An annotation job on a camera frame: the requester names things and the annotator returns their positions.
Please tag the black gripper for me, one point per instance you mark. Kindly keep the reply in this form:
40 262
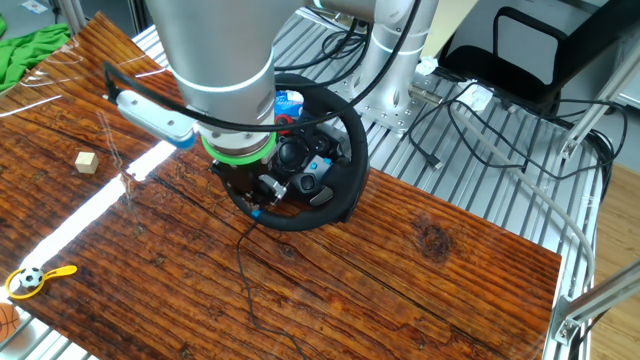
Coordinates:
245 175

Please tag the black steering wheel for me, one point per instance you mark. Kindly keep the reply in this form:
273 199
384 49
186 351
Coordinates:
300 221

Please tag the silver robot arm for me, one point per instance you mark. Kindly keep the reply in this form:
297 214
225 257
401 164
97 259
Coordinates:
220 50

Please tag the blue tissue pack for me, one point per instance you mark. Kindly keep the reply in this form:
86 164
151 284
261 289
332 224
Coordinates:
290 105

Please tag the wood grain table mat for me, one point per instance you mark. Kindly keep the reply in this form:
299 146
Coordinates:
375 300

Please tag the small wooden cube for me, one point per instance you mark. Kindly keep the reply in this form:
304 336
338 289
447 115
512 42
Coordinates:
86 163

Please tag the white crumpled paper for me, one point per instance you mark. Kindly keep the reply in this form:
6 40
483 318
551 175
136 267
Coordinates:
475 97
427 65

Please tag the cream board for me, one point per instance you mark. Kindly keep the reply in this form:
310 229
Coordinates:
450 20

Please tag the green cloth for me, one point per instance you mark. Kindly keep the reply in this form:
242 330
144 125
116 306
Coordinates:
30 50

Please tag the mini orange basketball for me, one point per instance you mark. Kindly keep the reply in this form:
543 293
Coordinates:
7 322

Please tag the white card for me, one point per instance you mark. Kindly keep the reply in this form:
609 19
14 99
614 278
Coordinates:
35 6

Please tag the black office chair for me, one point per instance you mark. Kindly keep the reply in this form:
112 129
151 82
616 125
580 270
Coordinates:
595 40

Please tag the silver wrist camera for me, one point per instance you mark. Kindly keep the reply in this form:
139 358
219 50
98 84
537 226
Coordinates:
150 117

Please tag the slanted aluminium frame beam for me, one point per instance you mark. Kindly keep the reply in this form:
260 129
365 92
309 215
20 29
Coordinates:
600 296
600 99
70 15

